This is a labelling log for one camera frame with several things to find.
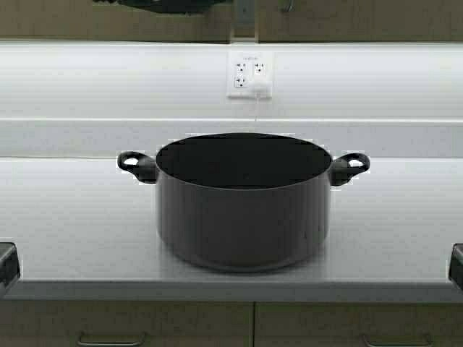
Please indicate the metal right drawer handle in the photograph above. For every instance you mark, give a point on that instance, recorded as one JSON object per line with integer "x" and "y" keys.
{"x": 397, "y": 341}

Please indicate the wooden cabinet door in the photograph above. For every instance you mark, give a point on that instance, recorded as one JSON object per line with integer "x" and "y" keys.
{"x": 87, "y": 20}
{"x": 359, "y": 21}

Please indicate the metal left drawer handle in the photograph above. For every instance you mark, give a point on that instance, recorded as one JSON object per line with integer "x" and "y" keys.
{"x": 101, "y": 340}

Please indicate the wooden drawer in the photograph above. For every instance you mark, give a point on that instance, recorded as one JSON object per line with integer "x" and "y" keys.
{"x": 343, "y": 324}
{"x": 176, "y": 323}

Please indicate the wooden upper cabinet right door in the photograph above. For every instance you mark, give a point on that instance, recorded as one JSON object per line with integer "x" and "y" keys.
{"x": 359, "y": 21}

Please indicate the wooden upper cabinet left door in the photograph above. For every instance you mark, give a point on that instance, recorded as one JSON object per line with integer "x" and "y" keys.
{"x": 87, "y": 20}

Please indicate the dark grey cooking pot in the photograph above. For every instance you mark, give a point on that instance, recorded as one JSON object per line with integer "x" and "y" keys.
{"x": 243, "y": 202}

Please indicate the wooden lower right drawer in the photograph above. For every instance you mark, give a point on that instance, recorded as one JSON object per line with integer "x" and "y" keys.
{"x": 343, "y": 324}

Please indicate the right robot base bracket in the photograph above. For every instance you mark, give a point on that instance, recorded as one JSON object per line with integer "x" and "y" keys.
{"x": 455, "y": 272}

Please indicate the white wall outlet plate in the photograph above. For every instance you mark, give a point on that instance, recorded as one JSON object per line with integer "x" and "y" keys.
{"x": 249, "y": 75}

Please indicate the metal drawer handle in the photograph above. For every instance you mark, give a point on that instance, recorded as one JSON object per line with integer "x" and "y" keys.
{"x": 101, "y": 340}
{"x": 397, "y": 341}

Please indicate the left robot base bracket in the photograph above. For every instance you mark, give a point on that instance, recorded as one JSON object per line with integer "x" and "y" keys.
{"x": 9, "y": 267}

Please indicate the wooden lower left drawer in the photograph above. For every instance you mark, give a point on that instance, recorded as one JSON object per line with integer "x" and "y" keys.
{"x": 176, "y": 323}

